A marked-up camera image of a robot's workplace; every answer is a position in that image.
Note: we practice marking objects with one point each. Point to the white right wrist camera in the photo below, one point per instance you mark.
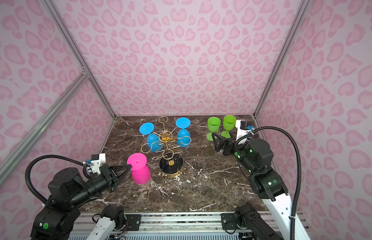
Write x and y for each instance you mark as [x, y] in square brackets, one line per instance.
[243, 128]

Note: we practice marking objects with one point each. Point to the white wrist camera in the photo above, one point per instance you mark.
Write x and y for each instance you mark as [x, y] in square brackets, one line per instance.
[243, 128]
[92, 167]

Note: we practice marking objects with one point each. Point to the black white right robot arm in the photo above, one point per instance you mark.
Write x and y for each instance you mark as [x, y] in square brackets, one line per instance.
[256, 156]

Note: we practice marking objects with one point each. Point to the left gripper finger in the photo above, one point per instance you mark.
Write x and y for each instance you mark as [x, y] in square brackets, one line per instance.
[118, 179]
[121, 168]

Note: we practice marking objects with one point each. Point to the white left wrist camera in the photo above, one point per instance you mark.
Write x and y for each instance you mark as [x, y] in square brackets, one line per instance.
[92, 167]

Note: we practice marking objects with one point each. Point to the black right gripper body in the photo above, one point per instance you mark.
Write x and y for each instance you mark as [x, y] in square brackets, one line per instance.
[232, 147]

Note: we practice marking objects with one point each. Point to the blue wine glass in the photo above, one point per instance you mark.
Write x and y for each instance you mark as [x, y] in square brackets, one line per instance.
[153, 142]
[183, 136]

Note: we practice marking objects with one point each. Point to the pink wine glass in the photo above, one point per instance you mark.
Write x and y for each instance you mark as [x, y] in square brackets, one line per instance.
[140, 171]

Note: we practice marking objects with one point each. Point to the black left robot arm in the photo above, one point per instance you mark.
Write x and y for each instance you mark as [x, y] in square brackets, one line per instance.
[69, 191]

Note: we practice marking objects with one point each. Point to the gold wire wine glass rack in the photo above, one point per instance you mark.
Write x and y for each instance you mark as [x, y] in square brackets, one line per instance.
[170, 158]

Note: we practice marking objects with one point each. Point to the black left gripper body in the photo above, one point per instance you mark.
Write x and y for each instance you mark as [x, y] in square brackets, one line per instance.
[109, 177]

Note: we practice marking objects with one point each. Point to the right aluminium frame post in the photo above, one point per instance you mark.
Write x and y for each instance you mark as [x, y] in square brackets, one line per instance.
[302, 11]

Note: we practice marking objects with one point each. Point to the green wine glass front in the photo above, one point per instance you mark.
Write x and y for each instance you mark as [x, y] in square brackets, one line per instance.
[229, 123]

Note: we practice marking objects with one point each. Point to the green wine glass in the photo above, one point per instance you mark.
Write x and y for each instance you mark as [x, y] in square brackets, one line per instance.
[229, 123]
[213, 125]

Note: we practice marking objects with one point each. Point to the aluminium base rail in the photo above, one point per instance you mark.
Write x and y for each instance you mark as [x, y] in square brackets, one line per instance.
[174, 226]

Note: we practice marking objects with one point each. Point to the left aluminium frame beam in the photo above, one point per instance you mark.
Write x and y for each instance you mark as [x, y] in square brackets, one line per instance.
[23, 148]

